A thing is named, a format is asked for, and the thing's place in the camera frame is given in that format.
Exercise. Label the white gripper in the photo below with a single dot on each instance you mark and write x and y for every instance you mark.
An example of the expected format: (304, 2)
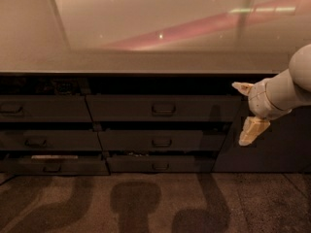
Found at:
(259, 99)

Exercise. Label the grey drawer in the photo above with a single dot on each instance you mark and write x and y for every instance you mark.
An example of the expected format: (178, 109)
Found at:
(43, 108)
(49, 140)
(154, 140)
(163, 107)
(160, 164)
(82, 165)

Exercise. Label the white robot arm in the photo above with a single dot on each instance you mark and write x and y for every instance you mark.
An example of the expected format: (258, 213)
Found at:
(276, 97)

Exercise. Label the dark items in left drawer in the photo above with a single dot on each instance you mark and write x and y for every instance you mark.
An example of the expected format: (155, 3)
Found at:
(57, 87)

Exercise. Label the white item in bottom drawer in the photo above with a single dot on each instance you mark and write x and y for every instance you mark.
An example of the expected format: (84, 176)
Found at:
(53, 157)

